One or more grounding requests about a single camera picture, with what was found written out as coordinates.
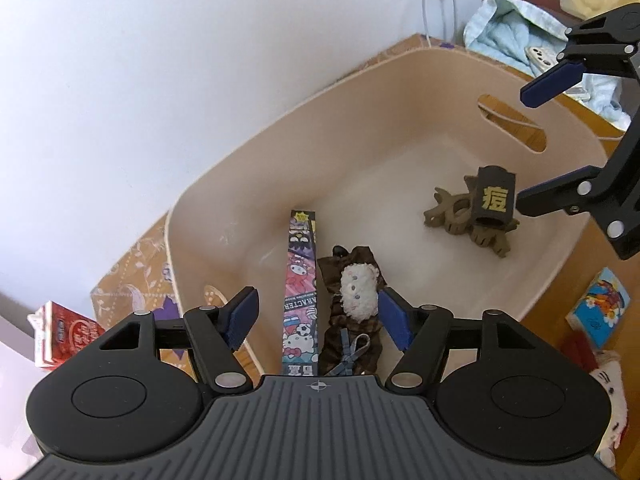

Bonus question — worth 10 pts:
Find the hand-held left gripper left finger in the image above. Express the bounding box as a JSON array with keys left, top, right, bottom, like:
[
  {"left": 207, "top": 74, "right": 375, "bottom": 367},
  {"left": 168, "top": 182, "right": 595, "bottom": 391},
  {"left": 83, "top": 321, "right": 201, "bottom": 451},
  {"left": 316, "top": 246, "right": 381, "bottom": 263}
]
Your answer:
[{"left": 100, "top": 287, "right": 261, "bottom": 395}]

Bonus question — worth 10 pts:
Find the light blue towel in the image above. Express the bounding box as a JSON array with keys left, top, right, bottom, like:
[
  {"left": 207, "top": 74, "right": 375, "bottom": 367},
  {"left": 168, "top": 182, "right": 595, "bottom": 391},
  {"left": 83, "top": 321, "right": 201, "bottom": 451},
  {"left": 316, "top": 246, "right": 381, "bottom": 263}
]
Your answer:
[{"left": 463, "top": 0, "right": 634, "bottom": 132}]

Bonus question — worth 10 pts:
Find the brown antler hair clip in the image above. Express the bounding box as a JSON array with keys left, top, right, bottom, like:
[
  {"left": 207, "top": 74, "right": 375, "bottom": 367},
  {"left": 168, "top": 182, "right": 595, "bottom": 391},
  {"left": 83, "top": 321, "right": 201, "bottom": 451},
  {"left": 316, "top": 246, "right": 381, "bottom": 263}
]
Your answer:
[{"left": 424, "top": 175, "right": 522, "bottom": 261}]

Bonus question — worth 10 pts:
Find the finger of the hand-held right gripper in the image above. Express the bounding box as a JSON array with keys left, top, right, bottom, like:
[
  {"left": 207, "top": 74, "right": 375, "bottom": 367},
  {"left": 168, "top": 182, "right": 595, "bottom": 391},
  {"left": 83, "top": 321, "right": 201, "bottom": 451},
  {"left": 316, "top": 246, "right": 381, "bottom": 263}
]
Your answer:
[
  {"left": 515, "top": 105, "right": 640, "bottom": 261},
  {"left": 520, "top": 3, "right": 640, "bottom": 109}
]

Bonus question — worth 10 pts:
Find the red and white box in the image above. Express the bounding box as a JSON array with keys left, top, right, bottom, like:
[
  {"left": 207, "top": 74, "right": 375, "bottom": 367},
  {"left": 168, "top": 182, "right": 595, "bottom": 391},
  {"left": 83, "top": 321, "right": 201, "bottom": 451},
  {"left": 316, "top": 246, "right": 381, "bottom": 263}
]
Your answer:
[{"left": 27, "top": 301, "right": 107, "bottom": 372}]

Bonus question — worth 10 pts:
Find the blue cartoon tissue packet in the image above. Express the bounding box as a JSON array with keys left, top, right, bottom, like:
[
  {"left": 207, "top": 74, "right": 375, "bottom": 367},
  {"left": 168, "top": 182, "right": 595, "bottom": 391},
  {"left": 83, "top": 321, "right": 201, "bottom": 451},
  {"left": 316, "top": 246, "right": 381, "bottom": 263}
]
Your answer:
[{"left": 566, "top": 267, "right": 631, "bottom": 349}]

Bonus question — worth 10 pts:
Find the beige plastic storage bin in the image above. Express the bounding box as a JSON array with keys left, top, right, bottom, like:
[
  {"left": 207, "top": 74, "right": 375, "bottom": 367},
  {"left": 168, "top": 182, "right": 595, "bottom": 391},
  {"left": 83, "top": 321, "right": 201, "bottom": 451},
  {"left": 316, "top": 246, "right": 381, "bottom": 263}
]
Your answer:
[{"left": 165, "top": 47, "right": 619, "bottom": 377}]

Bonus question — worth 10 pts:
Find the long cartoon printed box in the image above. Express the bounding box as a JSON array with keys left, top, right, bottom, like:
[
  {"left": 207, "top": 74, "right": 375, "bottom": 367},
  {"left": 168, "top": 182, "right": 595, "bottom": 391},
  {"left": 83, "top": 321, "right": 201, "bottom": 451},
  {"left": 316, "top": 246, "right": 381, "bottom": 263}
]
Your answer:
[{"left": 280, "top": 210, "right": 321, "bottom": 377}]

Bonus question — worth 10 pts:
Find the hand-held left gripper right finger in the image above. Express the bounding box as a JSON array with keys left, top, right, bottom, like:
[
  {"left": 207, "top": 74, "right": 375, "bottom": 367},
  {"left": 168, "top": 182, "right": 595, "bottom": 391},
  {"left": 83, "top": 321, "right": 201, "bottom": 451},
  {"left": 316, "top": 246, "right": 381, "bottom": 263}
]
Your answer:
[{"left": 377, "top": 287, "right": 542, "bottom": 390}]

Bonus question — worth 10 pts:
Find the brown plush toy white sheep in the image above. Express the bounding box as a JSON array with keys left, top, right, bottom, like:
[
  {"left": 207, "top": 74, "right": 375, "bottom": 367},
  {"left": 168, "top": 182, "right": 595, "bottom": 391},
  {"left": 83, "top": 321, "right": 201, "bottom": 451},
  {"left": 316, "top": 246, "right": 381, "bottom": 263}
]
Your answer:
[{"left": 316, "top": 245, "right": 389, "bottom": 377}]

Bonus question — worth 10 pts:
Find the white smartphone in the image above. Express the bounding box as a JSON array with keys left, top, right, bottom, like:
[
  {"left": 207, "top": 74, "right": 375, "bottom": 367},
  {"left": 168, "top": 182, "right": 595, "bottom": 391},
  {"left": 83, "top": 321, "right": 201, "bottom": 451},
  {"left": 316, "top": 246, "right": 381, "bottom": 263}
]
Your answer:
[{"left": 524, "top": 45, "right": 592, "bottom": 102}]

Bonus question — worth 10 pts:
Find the white and red plush toy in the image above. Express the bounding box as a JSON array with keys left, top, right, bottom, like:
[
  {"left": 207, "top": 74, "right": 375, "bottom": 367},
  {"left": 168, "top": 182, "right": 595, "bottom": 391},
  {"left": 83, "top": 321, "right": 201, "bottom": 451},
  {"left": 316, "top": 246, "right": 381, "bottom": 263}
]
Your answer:
[{"left": 564, "top": 332, "right": 627, "bottom": 467}]

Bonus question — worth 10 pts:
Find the black cylinder with yellow character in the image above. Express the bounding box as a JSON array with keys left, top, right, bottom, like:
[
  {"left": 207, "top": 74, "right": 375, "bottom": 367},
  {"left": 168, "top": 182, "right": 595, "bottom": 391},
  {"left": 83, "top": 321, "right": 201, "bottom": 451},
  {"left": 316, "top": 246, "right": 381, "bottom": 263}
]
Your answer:
[{"left": 470, "top": 165, "right": 521, "bottom": 228}]

